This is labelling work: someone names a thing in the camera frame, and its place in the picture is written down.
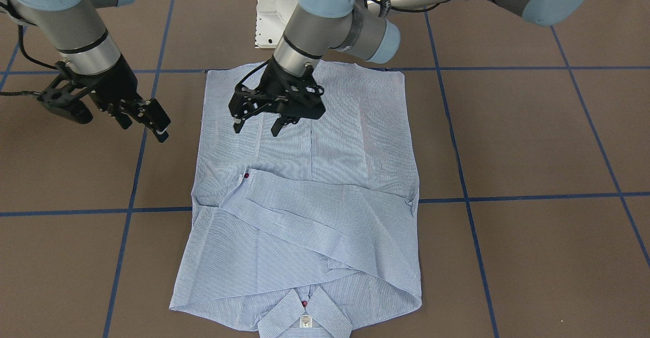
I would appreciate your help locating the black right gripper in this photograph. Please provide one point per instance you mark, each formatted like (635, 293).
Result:
(116, 83)

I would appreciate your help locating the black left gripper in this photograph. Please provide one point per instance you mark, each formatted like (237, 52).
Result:
(271, 80)

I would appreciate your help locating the light blue striped shirt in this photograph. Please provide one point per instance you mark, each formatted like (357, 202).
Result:
(311, 233)

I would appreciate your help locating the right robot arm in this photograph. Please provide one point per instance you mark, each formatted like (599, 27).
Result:
(91, 64)

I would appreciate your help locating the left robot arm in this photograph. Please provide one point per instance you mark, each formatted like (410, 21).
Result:
(357, 27)

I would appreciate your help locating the brown paper table mat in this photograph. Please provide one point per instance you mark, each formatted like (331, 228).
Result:
(531, 144)

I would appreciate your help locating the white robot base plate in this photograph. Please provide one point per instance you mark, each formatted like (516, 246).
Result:
(272, 18)

